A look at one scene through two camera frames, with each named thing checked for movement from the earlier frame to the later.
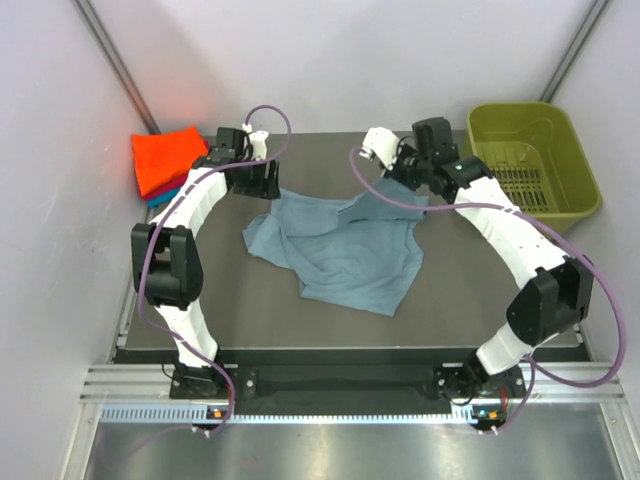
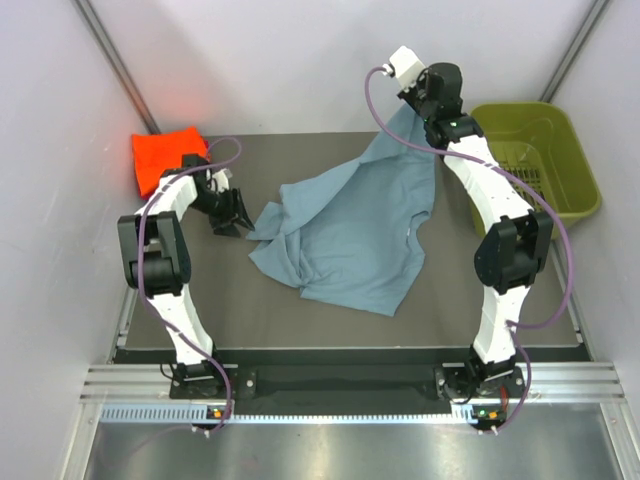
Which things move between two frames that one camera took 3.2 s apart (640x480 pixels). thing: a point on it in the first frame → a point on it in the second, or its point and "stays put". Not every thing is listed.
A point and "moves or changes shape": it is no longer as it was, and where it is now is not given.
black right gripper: x=394 y=174 → x=408 y=95
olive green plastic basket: x=536 y=153 stays put
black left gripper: x=264 y=187 → x=234 y=210
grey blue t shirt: x=363 y=251 moves or changes shape
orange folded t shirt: x=163 y=159 stays put
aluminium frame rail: x=154 y=384 stays put
